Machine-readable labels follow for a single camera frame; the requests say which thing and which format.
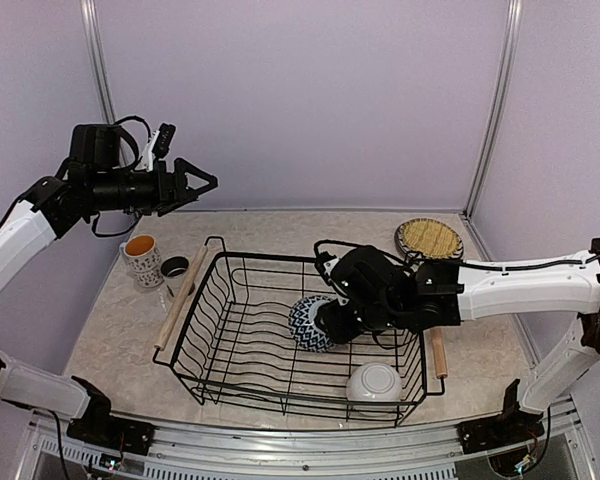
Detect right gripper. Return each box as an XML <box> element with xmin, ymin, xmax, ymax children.
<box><xmin>315</xmin><ymin>297</ymin><xmax>406</xmax><ymax>344</ymax></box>

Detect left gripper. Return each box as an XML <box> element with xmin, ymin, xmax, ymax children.
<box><xmin>88</xmin><ymin>156</ymin><xmax>217</xmax><ymax>216</ymax></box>

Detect blue white patterned bowl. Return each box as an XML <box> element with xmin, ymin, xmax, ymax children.
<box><xmin>288</xmin><ymin>295</ymin><xmax>334</xmax><ymax>353</ymax></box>

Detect plain white bowl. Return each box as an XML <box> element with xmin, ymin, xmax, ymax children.
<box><xmin>346</xmin><ymin>362</ymin><xmax>402</xmax><ymax>402</ymax></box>

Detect white floral patterned mug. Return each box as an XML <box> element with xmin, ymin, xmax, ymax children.
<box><xmin>119</xmin><ymin>235</ymin><xmax>164</xmax><ymax>289</ymax></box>

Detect white brown ceramic cup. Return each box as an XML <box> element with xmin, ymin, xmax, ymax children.
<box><xmin>160</xmin><ymin>256</ymin><xmax>190</xmax><ymax>297</ymax></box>

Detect black white striped plate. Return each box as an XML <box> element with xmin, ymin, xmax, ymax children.
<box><xmin>394</xmin><ymin>219</ymin><xmax>465</xmax><ymax>262</ymax></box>

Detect yellow woven bamboo tray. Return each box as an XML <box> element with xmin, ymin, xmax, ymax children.
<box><xmin>399</xmin><ymin>217</ymin><xmax>461</xmax><ymax>260</ymax></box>

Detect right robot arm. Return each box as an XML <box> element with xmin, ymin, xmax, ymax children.
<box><xmin>309</xmin><ymin>237</ymin><xmax>600</xmax><ymax>444</ymax></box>

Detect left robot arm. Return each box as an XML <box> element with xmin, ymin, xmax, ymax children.
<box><xmin>0</xmin><ymin>121</ymin><xmax>218</xmax><ymax>445</ymax></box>

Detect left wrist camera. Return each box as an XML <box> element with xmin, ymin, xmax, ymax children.
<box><xmin>137</xmin><ymin>123</ymin><xmax>176</xmax><ymax>172</ymax></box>

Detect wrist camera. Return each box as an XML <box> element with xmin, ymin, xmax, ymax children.
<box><xmin>137</xmin><ymin>123</ymin><xmax>176</xmax><ymax>172</ymax></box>
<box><xmin>315</xmin><ymin>251</ymin><xmax>340</xmax><ymax>285</ymax></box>

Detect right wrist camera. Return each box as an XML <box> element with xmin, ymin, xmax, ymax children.
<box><xmin>315</xmin><ymin>251</ymin><xmax>340</xmax><ymax>285</ymax></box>

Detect black wire dish rack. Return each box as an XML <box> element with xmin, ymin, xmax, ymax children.
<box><xmin>153</xmin><ymin>236</ymin><xmax>445</xmax><ymax>428</ymax></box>

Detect right wooden rack handle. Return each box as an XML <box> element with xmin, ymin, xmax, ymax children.
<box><xmin>430</xmin><ymin>327</ymin><xmax>448</xmax><ymax>380</ymax></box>

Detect wooden rack handle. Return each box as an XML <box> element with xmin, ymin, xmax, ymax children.
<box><xmin>430</xmin><ymin>327</ymin><xmax>448</xmax><ymax>380</ymax></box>
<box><xmin>154</xmin><ymin>245</ymin><xmax>208</xmax><ymax>351</ymax></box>

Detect left wooden rack handle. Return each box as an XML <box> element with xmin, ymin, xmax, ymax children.
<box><xmin>154</xmin><ymin>245</ymin><xmax>208</xmax><ymax>351</ymax></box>

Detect aluminium front rail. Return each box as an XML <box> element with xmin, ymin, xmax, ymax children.
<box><xmin>29</xmin><ymin>399</ymin><xmax>581</xmax><ymax>480</ymax></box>

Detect left aluminium corner post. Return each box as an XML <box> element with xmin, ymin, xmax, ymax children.
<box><xmin>79</xmin><ymin>0</ymin><xmax>116</xmax><ymax>123</ymax></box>

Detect aluminium corner post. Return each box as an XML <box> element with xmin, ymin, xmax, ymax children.
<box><xmin>79</xmin><ymin>0</ymin><xmax>116</xmax><ymax>123</ymax></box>
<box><xmin>463</xmin><ymin>0</ymin><xmax>524</xmax><ymax>217</ymax></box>

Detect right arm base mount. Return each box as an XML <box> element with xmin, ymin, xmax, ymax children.
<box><xmin>456</xmin><ymin>412</ymin><xmax>545</xmax><ymax>454</ymax></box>

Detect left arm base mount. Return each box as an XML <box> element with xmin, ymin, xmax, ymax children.
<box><xmin>67</xmin><ymin>411</ymin><xmax>155</xmax><ymax>456</ymax></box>

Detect right aluminium corner post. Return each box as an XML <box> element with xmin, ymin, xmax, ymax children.
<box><xmin>463</xmin><ymin>0</ymin><xmax>524</xmax><ymax>217</ymax></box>

